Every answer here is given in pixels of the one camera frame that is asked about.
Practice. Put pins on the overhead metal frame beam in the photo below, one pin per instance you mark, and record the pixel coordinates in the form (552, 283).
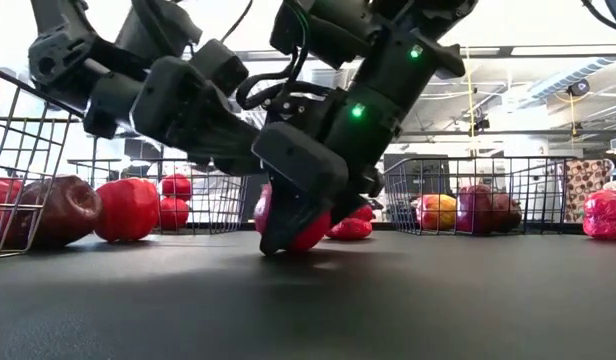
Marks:
(538, 50)

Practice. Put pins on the white perforated ceiling duct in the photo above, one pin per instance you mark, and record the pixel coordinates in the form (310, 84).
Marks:
(573, 76)

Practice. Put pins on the black table mat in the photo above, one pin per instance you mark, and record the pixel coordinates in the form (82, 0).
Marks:
(308, 310)

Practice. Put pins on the yellow red apple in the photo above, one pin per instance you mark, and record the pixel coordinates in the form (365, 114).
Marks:
(436, 212)

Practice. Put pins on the polka dot cloth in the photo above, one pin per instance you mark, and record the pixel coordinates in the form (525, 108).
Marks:
(588, 190)

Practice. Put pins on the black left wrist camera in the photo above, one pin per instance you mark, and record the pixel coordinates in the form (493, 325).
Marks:
(218, 65)

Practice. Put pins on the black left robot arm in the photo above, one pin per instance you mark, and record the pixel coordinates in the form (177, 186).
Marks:
(63, 55)

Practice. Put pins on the crimson red apple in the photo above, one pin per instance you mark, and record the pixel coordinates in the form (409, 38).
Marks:
(313, 232)

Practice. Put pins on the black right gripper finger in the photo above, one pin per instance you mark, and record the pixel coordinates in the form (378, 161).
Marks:
(303, 165)
(345, 210)

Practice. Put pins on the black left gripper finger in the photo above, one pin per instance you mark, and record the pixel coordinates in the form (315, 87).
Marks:
(238, 168)
(178, 105)

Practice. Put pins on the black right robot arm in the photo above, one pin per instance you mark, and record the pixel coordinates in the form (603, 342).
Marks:
(338, 25)

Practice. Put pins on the dark red apple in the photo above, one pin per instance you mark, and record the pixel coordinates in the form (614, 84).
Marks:
(63, 210)
(507, 212)

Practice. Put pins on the red bell pepper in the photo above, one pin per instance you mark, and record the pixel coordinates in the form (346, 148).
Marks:
(0, 200)
(608, 215)
(350, 230)
(128, 210)
(366, 214)

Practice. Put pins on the black hanging device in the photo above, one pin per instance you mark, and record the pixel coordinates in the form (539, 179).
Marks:
(480, 125)

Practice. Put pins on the dark monitor screen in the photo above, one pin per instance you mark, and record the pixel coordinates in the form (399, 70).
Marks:
(418, 170)

